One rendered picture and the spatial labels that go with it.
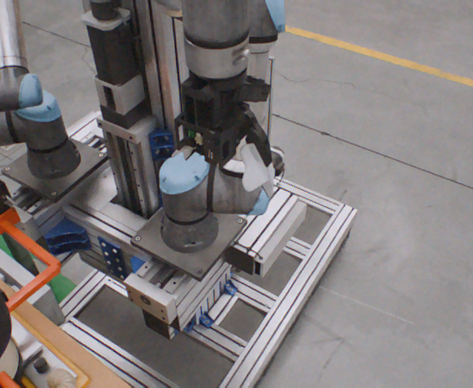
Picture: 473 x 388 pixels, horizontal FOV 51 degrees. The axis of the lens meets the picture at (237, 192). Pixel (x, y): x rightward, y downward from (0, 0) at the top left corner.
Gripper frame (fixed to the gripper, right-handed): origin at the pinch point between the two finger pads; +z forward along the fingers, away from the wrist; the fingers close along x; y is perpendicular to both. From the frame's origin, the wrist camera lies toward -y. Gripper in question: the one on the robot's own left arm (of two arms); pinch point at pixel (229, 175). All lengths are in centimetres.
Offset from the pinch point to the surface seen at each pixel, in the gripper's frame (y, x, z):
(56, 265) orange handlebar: 9, -43, 43
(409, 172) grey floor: -191, 2, 152
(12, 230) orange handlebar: 8, -60, 43
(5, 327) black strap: 29, -32, 32
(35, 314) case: 17, -47, 58
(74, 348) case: 19, -32, 58
